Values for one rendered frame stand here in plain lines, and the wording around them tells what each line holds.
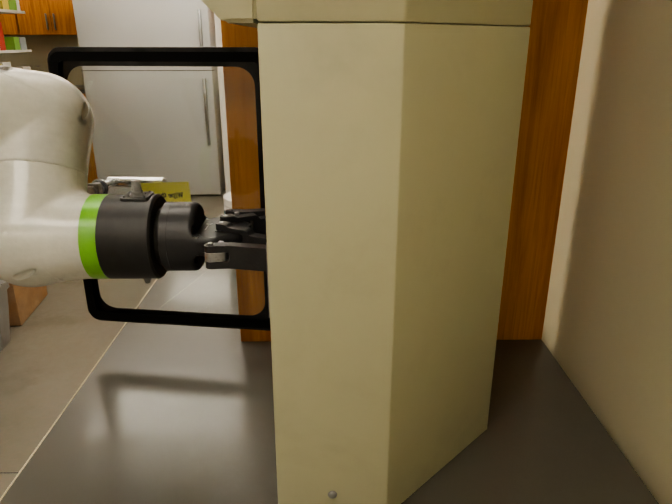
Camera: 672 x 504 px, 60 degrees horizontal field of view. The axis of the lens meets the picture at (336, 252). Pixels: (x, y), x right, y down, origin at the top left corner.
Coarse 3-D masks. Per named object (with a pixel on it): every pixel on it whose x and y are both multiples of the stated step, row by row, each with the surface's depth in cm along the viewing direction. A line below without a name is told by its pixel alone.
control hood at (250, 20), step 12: (204, 0) 42; (216, 0) 42; (228, 0) 42; (240, 0) 42; (252, 0) 42; (216, 12) 43; (228, 12) 42; (240, 12) 42; (252, 12) 43; (240, 24) 47; (252, 24) 47
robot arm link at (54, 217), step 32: (0, 192) 58; (32, 192) 59; (64, 192) 61; (0, 224) 58; (32, 224) 58; (64, 224) 58; (0, 256) 58; (32, 256) 58; (64, 256) 59; (96, 256) 59
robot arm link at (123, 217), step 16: (128, 192) 62; (144, 192) 62; (112, 208) 59; (128, 208) 59; (144, 208) 59; (160, 208) 62; (96, 224) 59; (112, 224) 59; (128, 224) 59; (144, 224) 59; (96, 240) 58; (112, 240) 58; (128, 240) 58; (144, 240) 58; (112, 256) 59; (128, 256) 59; (144, 256) 59; (112, 272) 60; (128, 272) 60; (144, 272) 60; (160, 272) 62
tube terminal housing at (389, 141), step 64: (256, 0) 42; (320, 0) 42; (384, 0) 42; (448, 0) 46; (512, 0) 53; (320, 64) 44; (384, 64) 44; (448, 64) 48; (512, 64) 55; (320, 128) 45; (384, 128) 46; (448, 128) 50; (512, 128) 58; (320, 192) 47; (384, 192) 47; (448, 192) 53; (512, 192) 62; (320, 256) 49; (384, 256) 49; (448, 256) 56; (320, 320) 51; (384, 320) 51; (448, 320) 59; (320, 384) 54; (384, 384) 54; (448, 384) 62; (320, 448) 56; (384, 448) 56; (448, 448) 66
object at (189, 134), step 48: (96, 96) 77; (144, 96) 77; (192, 96) 76; (240, 96) 75; (96, 144) 80; (144, 144) 79; (192, 144) 78; (240, 144) 77; (192, 192) 80; (240, 192) 79; (144, 288) 87; (192, 288) 86; (240, 288) 85
